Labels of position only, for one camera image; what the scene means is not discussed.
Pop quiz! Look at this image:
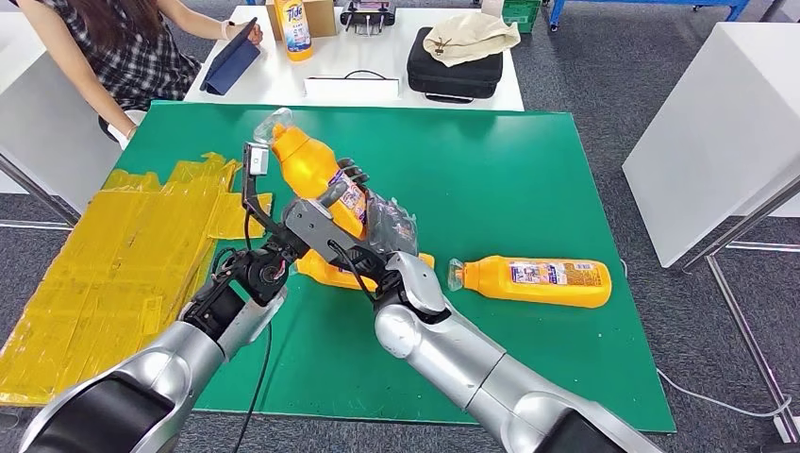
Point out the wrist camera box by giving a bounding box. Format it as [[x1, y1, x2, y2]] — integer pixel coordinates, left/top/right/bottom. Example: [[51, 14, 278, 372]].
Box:
[[241, 142, 273, 192], [282, 198, 376, 271]]

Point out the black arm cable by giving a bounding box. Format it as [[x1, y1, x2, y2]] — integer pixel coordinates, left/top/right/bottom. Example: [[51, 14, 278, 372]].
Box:
[[232, 322, 273, 453]]

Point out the brown cardboard box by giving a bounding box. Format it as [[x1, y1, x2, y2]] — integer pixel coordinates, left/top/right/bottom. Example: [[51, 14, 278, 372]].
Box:
[[265, 0, 339, 40]]

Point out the black controller device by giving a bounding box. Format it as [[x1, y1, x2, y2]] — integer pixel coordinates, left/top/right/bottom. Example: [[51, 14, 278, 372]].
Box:
[[340, 0, 397, 37]]

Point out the white seat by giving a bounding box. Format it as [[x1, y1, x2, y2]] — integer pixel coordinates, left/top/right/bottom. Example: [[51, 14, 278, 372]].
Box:
[[106, 109, 148, 151]]

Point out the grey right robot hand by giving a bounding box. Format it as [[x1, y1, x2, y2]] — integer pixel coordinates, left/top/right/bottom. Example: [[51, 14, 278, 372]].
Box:
[[336, 156, 420, 259]]

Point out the black carrying case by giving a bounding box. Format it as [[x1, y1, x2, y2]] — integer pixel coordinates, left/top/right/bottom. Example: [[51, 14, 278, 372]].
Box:
[[407, 26, 505, 105]]

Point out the grey metal desk leg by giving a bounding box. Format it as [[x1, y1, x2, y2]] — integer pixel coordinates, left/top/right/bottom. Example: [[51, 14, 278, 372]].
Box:
[[0, 153, 82, 227]]

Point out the blue metal rack frame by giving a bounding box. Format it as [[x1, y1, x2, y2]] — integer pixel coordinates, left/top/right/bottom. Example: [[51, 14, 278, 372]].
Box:
[[548, 0, 755, 32]]

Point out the white side table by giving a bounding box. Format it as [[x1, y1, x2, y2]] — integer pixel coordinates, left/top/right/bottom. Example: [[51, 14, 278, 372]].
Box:
[[622, 23, 800, 269]]

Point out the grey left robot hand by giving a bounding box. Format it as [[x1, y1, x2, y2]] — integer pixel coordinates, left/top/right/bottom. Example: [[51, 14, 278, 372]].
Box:
[[314, 179, 349, 212]]

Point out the person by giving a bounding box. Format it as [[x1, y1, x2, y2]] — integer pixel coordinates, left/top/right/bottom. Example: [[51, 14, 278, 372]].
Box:
[[8, 0, 265, 143]]

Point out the beige cloth bag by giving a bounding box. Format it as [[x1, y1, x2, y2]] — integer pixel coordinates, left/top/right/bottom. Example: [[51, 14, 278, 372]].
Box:
[[423, 12, 522, 68]]

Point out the thin black cable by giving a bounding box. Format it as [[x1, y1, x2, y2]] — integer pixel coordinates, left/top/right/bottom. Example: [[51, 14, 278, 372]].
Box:
[[308, 69, 399, 82]]

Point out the green plastic crate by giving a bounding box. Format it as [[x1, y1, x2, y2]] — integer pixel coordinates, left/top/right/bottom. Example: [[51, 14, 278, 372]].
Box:
[[501, 0, 542, 36]]

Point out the orange detergent bottle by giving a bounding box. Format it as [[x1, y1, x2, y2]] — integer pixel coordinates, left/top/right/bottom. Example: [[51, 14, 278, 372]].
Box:
[[294, 248, 437, 294], [253, 107, 370, 242], [447, 255, 613, 310], [274, 0, 315, 63]]

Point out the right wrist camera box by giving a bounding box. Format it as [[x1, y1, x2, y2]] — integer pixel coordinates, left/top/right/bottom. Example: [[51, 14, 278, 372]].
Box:
[[282, 198, 376, 271]]

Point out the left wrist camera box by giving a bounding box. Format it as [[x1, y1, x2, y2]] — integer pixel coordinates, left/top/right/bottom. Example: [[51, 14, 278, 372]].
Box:
[[241, 142, 273, 192]]

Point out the tablet in blue case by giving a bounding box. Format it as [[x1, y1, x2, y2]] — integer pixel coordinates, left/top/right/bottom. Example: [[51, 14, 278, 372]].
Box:
[[199, 16, 262, 96]]

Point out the yellow taped cardboard sheet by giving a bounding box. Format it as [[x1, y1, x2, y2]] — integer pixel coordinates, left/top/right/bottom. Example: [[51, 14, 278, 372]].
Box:
[[0, 151, 275, 408]]

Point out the grey metal table frame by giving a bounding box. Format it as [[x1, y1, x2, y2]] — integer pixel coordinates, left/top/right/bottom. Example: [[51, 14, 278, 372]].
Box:
[[676, 176, 800, 446]]

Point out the person's left hand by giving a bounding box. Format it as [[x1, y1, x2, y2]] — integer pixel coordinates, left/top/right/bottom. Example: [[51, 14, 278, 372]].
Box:
[[225, 18, 265, 46]]

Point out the green table board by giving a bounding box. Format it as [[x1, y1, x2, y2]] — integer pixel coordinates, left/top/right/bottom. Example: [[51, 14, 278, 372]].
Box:
[[115, 99, 677, 434]]

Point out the white desk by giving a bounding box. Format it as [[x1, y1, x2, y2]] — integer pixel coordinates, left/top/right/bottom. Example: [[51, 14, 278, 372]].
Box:
[[0, 12, 120, 214]]

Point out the white floor cable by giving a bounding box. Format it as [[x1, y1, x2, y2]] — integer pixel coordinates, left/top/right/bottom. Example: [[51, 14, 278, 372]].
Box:
[[656, 368, 795, 420]]

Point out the white flat box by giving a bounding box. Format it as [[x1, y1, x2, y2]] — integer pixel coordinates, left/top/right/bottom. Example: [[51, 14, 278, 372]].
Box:
[[303, 75, 402, 103]]

